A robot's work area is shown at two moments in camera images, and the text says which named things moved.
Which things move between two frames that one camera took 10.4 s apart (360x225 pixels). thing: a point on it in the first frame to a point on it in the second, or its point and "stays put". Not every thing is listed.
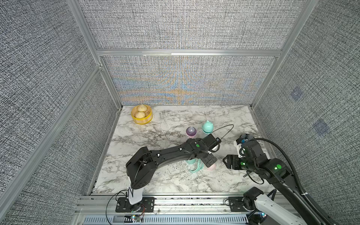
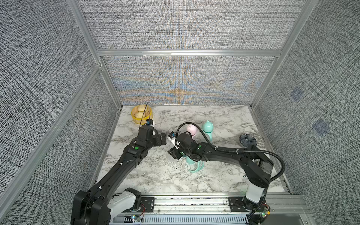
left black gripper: x=207 y=160 to x=159 y=142
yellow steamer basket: x=142 y=114 stays put
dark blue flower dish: x=248 y=137 stays put
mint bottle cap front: x=207 y=127 stays put
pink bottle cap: x=212 y=168 to x=192 y=129
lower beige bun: x=140 y=115 stays put
